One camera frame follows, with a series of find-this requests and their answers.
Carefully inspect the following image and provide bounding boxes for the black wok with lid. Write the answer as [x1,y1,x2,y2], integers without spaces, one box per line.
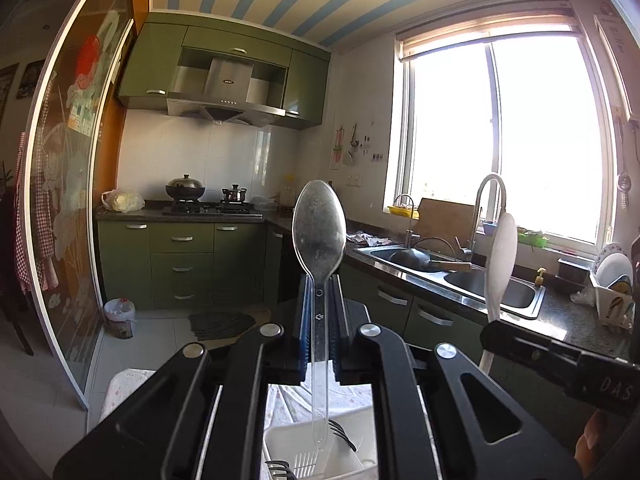
[165,173,207,202]

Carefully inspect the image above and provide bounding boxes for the steel range hood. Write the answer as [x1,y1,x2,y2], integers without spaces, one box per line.
[166,47,289,128]

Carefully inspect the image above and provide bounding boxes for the crumpled cloth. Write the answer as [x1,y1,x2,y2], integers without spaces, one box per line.
[346,231,385,248]

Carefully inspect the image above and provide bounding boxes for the printed glass sliding door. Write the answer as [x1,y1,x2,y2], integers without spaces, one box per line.
[24,0,152,407]

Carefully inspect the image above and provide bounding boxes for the black box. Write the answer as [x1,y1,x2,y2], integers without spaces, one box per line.
[556,257,594,287]

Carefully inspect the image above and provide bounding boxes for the tall arched kitchen faucet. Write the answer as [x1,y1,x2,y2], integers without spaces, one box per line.
[461,173,509,262]

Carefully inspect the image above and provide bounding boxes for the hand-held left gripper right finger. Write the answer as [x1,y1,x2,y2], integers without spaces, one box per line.
[327,275,586,480]

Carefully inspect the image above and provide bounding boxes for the green base cabinets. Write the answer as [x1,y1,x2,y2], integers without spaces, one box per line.
[96,219,301,312]
[337,259,571,441]

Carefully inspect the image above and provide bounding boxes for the steel double sink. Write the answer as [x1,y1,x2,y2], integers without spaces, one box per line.
[354,241,547,322]

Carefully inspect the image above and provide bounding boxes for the black plastic fork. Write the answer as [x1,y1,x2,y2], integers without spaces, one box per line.
[327,419,358,452]
[264,459,299,480]

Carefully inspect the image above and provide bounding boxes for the small chrome faucet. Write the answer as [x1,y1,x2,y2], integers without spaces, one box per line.
[393,193,422,249]

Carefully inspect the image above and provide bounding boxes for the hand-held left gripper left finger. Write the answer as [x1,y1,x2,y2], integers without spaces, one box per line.
[52,279,316,480]

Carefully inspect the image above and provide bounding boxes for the kitchen window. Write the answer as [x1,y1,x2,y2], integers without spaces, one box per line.
[384,24,627,257]

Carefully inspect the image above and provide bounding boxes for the white plastic spoon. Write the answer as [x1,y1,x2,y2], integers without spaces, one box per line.
[479,212,518,376]

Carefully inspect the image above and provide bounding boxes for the clear plastic spoon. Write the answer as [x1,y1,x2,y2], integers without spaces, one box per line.
[292,179,347,448]

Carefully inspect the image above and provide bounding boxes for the green wall cabinet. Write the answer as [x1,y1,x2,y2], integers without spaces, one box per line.
[116,11,332,132]

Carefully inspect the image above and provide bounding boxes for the wall sticker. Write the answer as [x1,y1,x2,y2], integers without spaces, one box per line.
[329,122,374,171]

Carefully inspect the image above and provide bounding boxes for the floral rimmed plate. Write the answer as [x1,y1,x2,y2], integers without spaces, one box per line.
[593,243,629,273]

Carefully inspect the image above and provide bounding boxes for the dark floor mat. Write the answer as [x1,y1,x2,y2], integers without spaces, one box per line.
[187,311,257,342]

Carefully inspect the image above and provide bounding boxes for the wok with wooden handle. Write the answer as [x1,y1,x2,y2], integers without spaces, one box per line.
[389,247,474,274]

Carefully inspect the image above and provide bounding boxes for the trash bin with bag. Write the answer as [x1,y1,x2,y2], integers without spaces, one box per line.
[104,298,137,339]

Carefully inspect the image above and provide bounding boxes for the white plastic bag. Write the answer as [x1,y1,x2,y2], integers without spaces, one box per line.
[101,188,146,213]

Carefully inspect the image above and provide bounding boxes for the white dish rack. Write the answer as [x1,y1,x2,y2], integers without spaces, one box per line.
[589,270,637,335]

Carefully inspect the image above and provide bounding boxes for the black gas stove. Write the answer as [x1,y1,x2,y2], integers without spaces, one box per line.
[161,200,264,219]

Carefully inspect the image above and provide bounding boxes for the wooden cutting board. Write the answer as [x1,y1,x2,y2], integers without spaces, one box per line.
[412,197,484,257]

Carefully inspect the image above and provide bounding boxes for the white plastic utensil basket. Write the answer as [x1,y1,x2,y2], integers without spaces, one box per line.
[262,404,379,480]

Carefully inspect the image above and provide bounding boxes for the person's right hand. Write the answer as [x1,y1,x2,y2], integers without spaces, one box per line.
[574,409,618,480]

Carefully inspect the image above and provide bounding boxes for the green container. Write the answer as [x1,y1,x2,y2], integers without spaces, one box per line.
[517,229,550,250]

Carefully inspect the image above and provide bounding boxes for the roller blind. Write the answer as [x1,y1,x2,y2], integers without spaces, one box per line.
[394,2,587,64]

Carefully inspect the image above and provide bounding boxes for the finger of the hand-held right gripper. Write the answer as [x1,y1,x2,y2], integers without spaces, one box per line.
[479,320,586,397]

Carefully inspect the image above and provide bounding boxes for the white plate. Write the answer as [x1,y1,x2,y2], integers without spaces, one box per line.
[596,253,634,293]

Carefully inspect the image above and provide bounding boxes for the red checkered cloth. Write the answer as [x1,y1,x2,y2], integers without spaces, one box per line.
[13,131,57,297]

